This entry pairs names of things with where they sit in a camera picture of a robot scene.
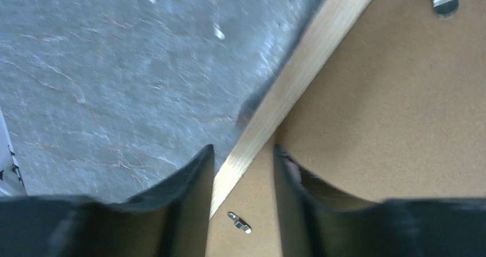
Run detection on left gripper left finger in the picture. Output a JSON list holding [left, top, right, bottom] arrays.
[[1, 145, 214, 256]]

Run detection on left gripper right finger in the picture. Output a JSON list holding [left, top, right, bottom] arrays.
[[273, 145, 485, 256]]

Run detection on brown cardboard backing board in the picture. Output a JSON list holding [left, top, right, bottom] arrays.
[[206, 0, 485, 256]]

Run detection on wooden picture frame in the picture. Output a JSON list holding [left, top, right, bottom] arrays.
[[210, 0, 372, 216]]

